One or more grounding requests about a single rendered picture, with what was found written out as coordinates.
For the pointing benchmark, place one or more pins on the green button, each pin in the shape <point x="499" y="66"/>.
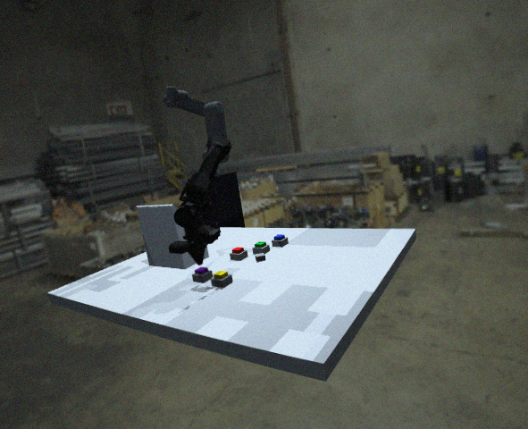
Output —
<point x="261" y="247"/>

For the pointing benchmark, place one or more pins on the purple button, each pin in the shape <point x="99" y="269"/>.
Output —
<point x="202" y="275"/>

